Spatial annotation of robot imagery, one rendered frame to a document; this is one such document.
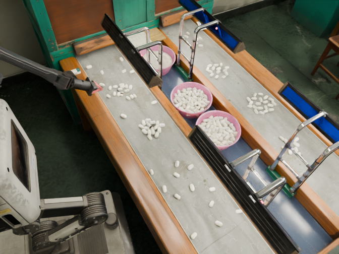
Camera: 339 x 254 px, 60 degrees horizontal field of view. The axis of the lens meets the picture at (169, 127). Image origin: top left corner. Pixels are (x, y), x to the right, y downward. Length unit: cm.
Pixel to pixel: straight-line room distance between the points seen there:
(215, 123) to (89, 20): 108
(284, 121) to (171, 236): 99
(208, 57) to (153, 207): 120
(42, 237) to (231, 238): 91
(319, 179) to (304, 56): 219
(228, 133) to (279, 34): 239
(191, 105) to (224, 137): 30
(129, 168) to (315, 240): 99
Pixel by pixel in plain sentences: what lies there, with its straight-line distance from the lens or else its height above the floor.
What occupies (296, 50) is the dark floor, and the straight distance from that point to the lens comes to 380.
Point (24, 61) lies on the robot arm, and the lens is 163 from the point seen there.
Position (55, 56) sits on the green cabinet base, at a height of 80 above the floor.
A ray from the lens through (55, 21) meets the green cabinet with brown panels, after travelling 207.
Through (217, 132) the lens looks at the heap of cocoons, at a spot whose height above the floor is 72.
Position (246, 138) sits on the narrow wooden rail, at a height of 71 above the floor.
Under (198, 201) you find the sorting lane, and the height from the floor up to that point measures 74.
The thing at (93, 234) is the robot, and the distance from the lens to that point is 177.
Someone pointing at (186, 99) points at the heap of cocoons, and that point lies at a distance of 191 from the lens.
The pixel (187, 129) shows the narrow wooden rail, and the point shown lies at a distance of 171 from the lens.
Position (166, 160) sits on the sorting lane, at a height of 74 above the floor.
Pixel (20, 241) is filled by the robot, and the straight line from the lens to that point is 187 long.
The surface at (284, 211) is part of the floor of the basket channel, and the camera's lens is 170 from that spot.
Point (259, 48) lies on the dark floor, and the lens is 365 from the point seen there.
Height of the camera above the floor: 214
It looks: 53 degrees down
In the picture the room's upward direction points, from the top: 4 degrees clockwise
